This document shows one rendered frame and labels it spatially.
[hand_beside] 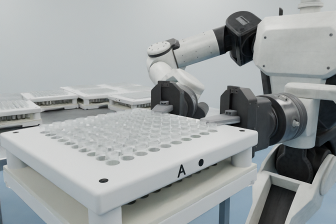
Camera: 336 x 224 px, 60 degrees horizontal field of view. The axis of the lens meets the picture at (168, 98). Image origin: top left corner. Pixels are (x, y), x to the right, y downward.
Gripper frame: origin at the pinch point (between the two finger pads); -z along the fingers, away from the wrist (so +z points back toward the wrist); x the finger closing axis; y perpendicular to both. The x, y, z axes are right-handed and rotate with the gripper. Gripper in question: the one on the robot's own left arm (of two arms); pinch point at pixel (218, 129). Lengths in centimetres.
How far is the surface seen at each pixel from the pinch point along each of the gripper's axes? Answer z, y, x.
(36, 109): -4, 94, 10
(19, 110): -10, 94, 10
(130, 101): 35, 87, 10
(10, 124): -14, 94, 16
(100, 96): 32, 114, 10
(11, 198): 1, 215, 99
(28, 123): -7, 94, 16
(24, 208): 6, 192, 99
